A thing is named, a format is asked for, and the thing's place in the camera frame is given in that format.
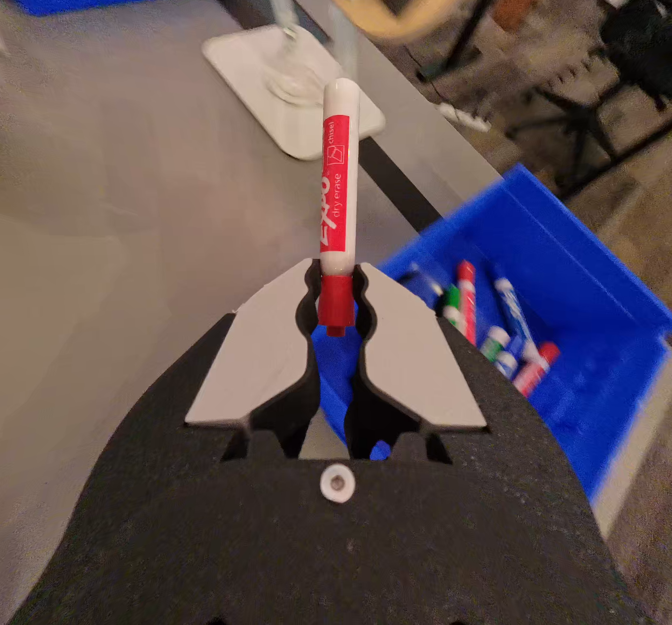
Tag black office chair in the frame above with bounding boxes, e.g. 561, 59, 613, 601
506, 0, 672, 201

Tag red dry erase marker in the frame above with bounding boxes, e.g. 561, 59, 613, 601
316, 78, 362, 338

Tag pile of assorted markers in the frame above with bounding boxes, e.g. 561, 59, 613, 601
404, 259, 561, 399

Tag wooden desk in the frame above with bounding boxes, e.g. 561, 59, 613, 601
290, 0, 507, 83

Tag blue bin with printed tag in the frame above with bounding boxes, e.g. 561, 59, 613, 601
310, 163, 672, 507

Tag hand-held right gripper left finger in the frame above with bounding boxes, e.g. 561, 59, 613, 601
184, 258, 322, 459

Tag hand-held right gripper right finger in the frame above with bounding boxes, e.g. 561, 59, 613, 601
344, 262, 489, 461

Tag white power strip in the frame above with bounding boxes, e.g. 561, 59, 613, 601
437, 102, 492, 134

